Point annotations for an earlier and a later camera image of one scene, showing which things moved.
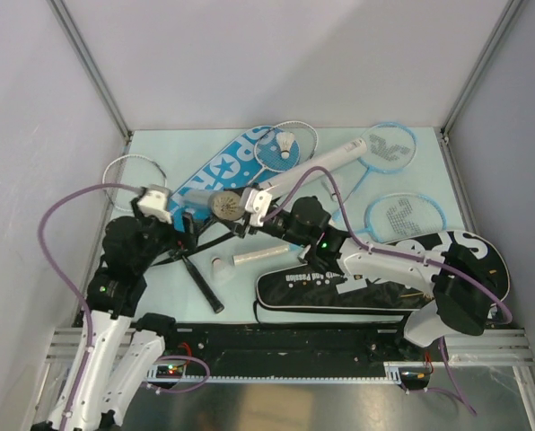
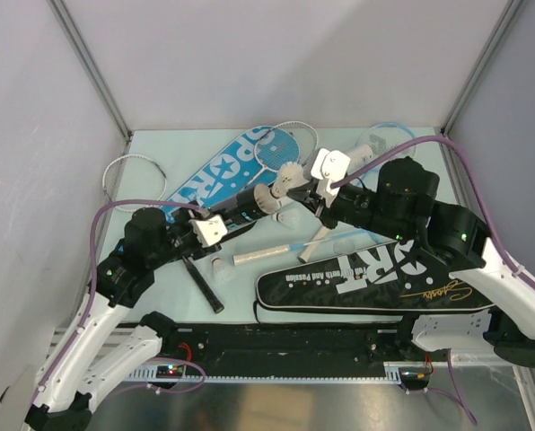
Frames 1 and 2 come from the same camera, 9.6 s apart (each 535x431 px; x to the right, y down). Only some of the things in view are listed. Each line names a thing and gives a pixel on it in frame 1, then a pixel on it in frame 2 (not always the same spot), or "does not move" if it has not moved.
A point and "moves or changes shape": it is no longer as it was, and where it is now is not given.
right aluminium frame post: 510,11 does not move
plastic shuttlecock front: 222,272 does not move
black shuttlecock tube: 224,205 moves or changes shape
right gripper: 247,228 → 304,194
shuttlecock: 285,140 → 291,174
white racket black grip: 140,171 does not move
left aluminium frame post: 92,68 does not move
